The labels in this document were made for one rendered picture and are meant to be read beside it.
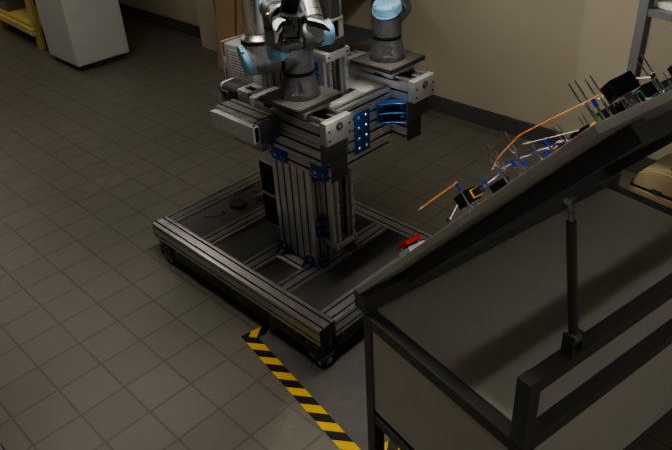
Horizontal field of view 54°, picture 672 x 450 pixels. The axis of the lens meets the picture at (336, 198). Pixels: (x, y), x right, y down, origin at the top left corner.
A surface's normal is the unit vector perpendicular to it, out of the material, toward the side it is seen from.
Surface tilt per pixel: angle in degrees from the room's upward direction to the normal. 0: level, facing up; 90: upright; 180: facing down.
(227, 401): 0
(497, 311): 0
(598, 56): 90
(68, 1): 90
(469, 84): 90
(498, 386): 0
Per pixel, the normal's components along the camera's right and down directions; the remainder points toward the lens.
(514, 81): -0.70, 0.40
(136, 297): -0.05, -0.85
